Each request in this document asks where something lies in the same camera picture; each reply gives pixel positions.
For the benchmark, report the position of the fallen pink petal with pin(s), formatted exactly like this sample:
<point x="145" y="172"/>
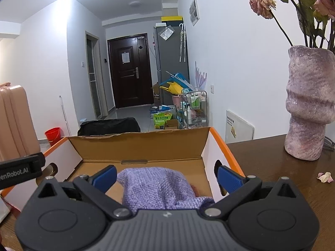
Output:
<point x="325" y="177"/>

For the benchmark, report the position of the mop pole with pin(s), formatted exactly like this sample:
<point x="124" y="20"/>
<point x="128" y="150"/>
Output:
<point x="64" y="115"/>

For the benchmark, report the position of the metal storage trolley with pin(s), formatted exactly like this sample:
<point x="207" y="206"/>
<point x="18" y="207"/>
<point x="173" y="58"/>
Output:
<point x="195" y="109"/>

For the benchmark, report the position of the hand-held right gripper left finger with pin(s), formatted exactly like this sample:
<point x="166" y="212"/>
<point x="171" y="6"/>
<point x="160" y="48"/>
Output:
<point x="104" y="179"/>

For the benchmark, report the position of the white wall socket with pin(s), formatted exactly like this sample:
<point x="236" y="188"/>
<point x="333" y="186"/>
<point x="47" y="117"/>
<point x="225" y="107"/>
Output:
<point x="212" y="89"/>

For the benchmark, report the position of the round ceiling lamp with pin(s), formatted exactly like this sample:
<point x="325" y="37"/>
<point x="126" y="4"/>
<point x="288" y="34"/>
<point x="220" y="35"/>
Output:
<point x="135" y="4"/>

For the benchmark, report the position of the grey refrigerator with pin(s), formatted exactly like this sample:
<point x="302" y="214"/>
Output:
<point x="170" y="62"/>

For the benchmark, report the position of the hanging folded umbrella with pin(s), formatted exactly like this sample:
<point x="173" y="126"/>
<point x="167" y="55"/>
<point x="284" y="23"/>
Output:
<point x="182" y="41"/>

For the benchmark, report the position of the framed wall picture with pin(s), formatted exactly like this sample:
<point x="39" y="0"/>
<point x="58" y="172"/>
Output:
<point x="194" y="11"/>

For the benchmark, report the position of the purple plant wall sticker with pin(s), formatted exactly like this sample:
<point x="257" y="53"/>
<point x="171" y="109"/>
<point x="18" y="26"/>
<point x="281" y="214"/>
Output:
<point x="201" y="77"/>

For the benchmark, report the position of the yellow and black box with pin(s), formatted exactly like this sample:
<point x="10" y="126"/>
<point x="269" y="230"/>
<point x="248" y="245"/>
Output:
<point x="172" y="19"/>

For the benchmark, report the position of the dried pink roses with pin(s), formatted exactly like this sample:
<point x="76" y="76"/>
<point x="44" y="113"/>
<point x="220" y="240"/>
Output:
<point x="261" y="4"/>

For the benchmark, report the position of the red bucket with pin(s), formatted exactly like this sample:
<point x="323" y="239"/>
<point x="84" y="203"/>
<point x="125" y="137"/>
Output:
<point x="53" y="136"/>

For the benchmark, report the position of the orange cardboard box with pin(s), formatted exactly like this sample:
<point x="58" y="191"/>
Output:
<point x="141" y="146"/>

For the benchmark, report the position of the glass side door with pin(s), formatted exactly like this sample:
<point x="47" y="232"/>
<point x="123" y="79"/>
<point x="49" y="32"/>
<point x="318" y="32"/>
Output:
<point x="93" y="75"/>

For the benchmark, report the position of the clear plastic bag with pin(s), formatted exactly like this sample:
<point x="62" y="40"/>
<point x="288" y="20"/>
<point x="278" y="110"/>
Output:
<point x="167" y="33"/>

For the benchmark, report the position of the blue and yellow items pile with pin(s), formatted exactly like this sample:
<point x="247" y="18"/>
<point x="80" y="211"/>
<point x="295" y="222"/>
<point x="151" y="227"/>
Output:
<point x="176" y="83"/>

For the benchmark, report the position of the pink textured vase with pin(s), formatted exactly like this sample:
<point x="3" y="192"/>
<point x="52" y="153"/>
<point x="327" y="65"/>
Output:
<point x="308" y="104"/>

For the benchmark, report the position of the pink ribbed suitcase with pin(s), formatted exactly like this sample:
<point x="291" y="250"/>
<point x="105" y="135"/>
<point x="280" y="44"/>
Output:
<point x="13" y="123"/>

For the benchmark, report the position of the pink bucket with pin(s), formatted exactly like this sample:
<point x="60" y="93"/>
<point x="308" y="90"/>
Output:
<point x="177" y="100"/>

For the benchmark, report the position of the small open cardboard carton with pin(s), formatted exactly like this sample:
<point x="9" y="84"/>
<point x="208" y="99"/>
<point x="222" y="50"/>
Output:
<point x="171" y="125"/>

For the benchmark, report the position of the green printed bag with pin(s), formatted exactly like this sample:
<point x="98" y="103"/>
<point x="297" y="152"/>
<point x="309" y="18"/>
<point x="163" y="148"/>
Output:
<point x="162" y="120"/>

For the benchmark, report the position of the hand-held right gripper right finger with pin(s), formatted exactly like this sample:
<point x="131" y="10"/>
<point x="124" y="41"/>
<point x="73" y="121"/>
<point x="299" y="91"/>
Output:
<point x="230" y="180"/>

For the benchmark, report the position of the eyeglasses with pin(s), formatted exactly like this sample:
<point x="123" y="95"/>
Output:
<point x="329" y="143"/>

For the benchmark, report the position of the lilac knit pouch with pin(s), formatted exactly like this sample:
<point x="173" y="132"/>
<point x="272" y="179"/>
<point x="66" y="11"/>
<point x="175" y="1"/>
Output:
<point x="157" y="190"/>

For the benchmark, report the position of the dark brown entrance door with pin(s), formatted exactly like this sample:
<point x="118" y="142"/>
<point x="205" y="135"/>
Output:
<point x="129" y="78"/>

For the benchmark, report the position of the brown carton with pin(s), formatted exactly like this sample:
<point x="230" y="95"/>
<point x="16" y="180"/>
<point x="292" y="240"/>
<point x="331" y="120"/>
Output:
<point x="156" y="94"/>

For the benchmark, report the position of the black bag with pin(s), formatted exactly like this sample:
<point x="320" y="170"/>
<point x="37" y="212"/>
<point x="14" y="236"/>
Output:
<point x="110" y="126"/>

